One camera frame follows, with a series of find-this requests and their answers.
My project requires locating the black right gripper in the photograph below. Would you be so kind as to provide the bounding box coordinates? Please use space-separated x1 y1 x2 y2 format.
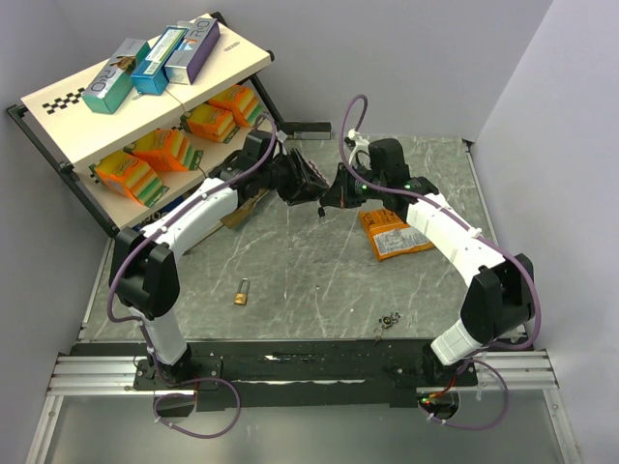
321 160 387 208

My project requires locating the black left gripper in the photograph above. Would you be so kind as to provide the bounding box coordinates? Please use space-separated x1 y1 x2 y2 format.
260 150 329 208

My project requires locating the robot figure keychain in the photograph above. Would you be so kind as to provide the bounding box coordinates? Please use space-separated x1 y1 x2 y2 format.
373 312 400 338

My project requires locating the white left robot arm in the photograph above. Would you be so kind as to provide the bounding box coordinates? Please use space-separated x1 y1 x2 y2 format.
108 130 329 389

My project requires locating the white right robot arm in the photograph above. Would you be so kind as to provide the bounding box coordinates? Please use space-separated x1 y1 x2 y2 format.
320 133 539 386

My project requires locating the purple wavy pot holder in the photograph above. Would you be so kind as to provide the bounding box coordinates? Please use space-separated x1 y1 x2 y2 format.
307 159 330 186

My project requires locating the orange chip bag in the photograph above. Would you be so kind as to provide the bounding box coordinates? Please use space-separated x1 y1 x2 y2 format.
358 209 434 261

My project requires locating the brown paper bag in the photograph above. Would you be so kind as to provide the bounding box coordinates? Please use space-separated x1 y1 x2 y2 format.
221 188 268 229

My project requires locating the orange sponge pack right back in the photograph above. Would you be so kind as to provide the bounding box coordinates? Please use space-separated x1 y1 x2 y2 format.
207 85 263 128

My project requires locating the orange sponge pack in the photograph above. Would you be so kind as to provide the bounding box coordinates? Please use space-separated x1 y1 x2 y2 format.
207 85 263 128
90 151 168 207
180 103 239 143
124 130 203 172

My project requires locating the orange sponge pack right front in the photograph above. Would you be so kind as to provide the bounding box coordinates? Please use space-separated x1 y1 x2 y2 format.
180 103 239 143

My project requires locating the brass padlock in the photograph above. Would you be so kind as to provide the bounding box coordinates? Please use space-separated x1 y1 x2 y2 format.
234 277 251 305

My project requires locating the orange sponge pack middle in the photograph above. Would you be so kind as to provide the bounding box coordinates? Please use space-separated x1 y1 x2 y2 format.
124 130 203 172

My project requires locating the purple rio box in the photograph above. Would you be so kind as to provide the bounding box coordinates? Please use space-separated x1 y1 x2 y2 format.
164 17 221 85

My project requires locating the cream two tier shelf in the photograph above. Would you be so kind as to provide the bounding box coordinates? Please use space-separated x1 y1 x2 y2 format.
5 11 291 245

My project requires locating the blue carton box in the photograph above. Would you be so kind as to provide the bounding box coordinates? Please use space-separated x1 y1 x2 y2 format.
132 26 188 95

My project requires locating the orange sponge pack front left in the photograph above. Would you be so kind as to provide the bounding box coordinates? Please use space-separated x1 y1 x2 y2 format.
90 151 168 207

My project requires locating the teal rio box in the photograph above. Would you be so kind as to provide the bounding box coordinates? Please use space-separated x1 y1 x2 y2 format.
82 39 151 114

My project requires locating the black box at wall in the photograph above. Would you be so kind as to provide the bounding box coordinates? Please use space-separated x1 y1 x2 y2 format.
280 122 332 140

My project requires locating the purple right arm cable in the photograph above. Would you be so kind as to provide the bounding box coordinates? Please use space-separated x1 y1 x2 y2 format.
338 94 543 431

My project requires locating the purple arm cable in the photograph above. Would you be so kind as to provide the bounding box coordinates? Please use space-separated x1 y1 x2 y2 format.
105 111 280 440
338 94 543 431

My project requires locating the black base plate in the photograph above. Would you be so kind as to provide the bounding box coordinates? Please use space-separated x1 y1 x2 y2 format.
133 335 480 413

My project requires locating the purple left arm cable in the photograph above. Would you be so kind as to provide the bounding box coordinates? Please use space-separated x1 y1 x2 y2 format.
105 111 280 440

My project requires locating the aluminium rail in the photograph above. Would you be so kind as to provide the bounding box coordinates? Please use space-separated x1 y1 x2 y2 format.
46 356 144 396

